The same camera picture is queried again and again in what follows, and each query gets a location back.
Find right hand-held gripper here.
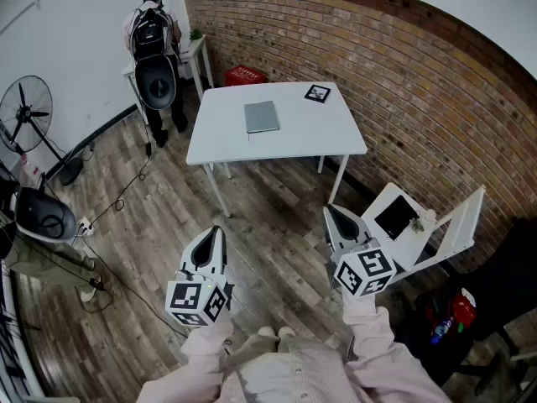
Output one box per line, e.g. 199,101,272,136
322,203,398,299

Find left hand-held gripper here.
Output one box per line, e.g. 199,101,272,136
164,226,235,327

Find grey notebook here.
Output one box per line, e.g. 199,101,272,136
243,100,281,143

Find person's left forearm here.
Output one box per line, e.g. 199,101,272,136
180,317,235,390

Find person's right forearm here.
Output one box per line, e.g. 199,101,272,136
341,290,398,364

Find black tablet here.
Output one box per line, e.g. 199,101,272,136
373,195,416,242

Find small white potted sprig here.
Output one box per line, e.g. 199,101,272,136
409,209,437,234

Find person's legs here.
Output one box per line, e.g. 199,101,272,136
226,332,295,365

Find white table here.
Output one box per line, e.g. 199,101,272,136
185,81,368,219

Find white wooden chair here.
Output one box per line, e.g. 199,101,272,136
360,181,487,277

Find blue bottle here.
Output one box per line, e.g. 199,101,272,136
430,317,455,344

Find red bag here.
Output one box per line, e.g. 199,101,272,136
425,287,478,335

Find black framed picture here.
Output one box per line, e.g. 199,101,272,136
304,83,332,104

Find person's torso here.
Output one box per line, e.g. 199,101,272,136
136,337,452,403

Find black shell chair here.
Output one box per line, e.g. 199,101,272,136
14,186,79,243
133,54,178,112

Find red box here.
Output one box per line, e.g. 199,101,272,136
224,64,268,87

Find white desk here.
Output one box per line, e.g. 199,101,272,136
120,34,215,100

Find white shelf rack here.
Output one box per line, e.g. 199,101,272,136
0,258,43,399

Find black standing fan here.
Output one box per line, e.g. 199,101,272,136
0,75,84,187

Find long black floor cable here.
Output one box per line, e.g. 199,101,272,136
81,235,190,339

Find black cable with adapter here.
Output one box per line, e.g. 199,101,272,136
86,111,153,230

